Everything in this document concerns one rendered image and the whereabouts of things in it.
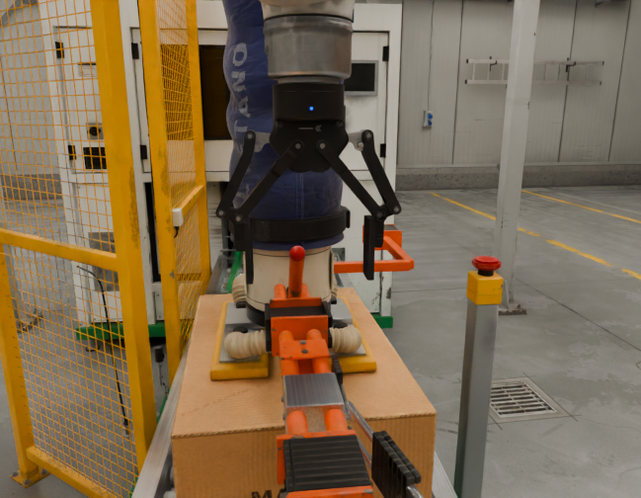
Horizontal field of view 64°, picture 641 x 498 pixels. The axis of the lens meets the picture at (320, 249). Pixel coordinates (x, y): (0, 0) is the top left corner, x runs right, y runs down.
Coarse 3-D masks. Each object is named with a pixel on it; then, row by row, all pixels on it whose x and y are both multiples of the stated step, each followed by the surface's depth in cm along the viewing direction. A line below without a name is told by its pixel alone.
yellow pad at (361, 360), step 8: (344, 296) 123; (352, 312) 113; (360, 328) 105; (336, 352) 93; (352, 352) 93; (360, 352) 93; (368, 352) 94; (344, 360) 91; (352, 360) 91; (360, 360) 91; (368, 360) 91; (344, 368) 90; (352, 368) 90; (360, 368) 91; (368, 368) 91
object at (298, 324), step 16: (272, 304) 81; (288, 304) 81; (304, 304) 81; (320, 304) 82; (272, 320) 73; (288, 320) 74; (304, 320) 74; (320, 320) 74; (272, 336) 74; (304, 336) 75; (272, 352) 75
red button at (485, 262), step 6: (474, 258) 132; (480, 258) 130; (486, 258) 130; (492, 258) 130; (474, 264) 129; (480, 264) 127; (486, 264) 127; (492, 264) 127; (498, 264) 127; (480, 270) 129; (486, 270) 128; (492, 270) 127; (486, 276) 129
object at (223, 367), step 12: (216, 336) 101; (216, 348) 96; (216, 360) 91; (228, 360) 90; (240, 360) 90; (252, 360) 91; (264, 360) 91; (216, 372) 88; (228, 372) 88; (240, 372) 88; (252, 372) 88; (264, 372) 89
